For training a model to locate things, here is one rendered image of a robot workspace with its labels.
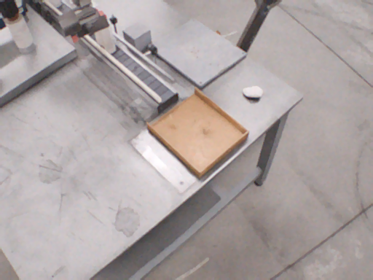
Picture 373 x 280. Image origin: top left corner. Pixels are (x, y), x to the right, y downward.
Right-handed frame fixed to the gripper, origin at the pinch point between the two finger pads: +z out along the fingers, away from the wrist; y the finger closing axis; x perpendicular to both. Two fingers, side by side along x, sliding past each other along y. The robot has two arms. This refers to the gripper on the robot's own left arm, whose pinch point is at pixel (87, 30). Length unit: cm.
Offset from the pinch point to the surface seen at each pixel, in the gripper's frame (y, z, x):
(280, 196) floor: -67, 54, 122
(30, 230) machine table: 52, -1, 55
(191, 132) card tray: -19, 2, 52
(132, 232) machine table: 20, -14, 70
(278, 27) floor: -170, 132, 29
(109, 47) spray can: -10.3, 28.4, 4.8
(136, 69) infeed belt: -15.3, 22.0, 19.9
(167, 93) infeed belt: -19.5, 9.9, 34.9
